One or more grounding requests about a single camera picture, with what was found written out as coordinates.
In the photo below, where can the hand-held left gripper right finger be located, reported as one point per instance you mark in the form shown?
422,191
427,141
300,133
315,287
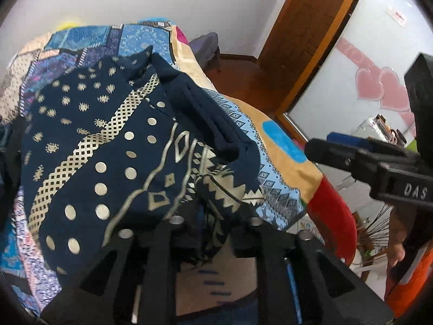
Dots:
269,243

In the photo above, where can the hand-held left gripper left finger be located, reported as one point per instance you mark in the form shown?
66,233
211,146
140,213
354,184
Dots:
162,243

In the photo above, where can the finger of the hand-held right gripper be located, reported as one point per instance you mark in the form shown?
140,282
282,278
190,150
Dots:
365,140
338,159

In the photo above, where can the navy patterned hoodie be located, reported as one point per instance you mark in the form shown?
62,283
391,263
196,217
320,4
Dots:
101,142

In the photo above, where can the person's right hand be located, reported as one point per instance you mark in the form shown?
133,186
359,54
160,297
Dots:
397,233

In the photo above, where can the white plastic container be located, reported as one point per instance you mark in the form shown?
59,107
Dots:
367,127

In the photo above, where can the patchwork printed bedspread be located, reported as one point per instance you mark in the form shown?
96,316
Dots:
287,162

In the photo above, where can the brown wooden door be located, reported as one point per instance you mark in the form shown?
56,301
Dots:
301,34

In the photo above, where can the dark purple chair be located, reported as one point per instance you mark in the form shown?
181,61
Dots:
206,49

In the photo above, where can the pink heart wall decal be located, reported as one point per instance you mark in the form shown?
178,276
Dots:
379,84

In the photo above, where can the white wall label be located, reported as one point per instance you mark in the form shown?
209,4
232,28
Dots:
396,15

